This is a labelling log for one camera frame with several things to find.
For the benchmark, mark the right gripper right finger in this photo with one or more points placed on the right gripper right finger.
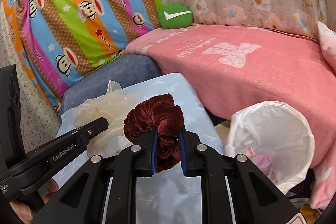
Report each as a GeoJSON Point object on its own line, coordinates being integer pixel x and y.
{"type": "Point", "coordinates": [234, 190]}

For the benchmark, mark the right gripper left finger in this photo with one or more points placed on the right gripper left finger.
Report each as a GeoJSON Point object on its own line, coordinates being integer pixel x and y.
{"type": "Point", "coordinates": [103, 190]}

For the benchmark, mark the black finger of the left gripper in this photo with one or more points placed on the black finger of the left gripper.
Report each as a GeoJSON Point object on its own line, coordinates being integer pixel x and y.
{"type": "Point", "coordinates": [92, 129]}

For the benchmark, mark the dark red velvet scrunchie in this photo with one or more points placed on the dark red velvet scrunchie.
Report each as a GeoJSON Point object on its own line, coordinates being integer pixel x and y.
{"type": "Point", "coordinates": [162, 113]}

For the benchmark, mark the purple bag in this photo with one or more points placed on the purple bag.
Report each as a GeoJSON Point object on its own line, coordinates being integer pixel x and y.
{"type": "Point", "coordinates": [263, 161]}

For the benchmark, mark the white lined trash bin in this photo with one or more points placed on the white lined trash bin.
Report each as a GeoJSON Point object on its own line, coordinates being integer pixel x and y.
{"type": "Point", "coordinates": [279, 130]}

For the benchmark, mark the left human hand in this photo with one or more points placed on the left human hand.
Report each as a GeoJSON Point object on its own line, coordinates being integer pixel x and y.
{"type": "Point", "coordinates": [26, 207]}

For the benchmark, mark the blue grey pillow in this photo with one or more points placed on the blue grey pillow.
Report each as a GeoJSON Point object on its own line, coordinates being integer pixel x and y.
{"type": "Point", "coordinates": [127, 70]}

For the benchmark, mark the light blue palm cloth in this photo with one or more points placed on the light blue palm cloth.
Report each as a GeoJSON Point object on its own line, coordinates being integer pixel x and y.
{"type": "Point", "coordinates": [169, 196]}

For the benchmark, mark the colourful monkey striped pillow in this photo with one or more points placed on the colourful monkey striped pillow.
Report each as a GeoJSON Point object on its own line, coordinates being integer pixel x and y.
{"type": "Point", "coordinates": [63, 41]}

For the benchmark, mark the pink fleece blanket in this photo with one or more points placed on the pink fleece blanket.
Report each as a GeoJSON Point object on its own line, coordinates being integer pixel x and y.
{"type": "Point", "coordinates": [232, 67]}

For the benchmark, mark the green check mark cushion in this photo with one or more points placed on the green check mark cushion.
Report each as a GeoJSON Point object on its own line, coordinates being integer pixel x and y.
{"type": "Point", "coordinates": [173, 16]}

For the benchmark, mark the pink patterned pillow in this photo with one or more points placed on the pink patterned pillow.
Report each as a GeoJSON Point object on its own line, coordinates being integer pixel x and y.
{"type": "Point", "coordinates": [327, 41]}

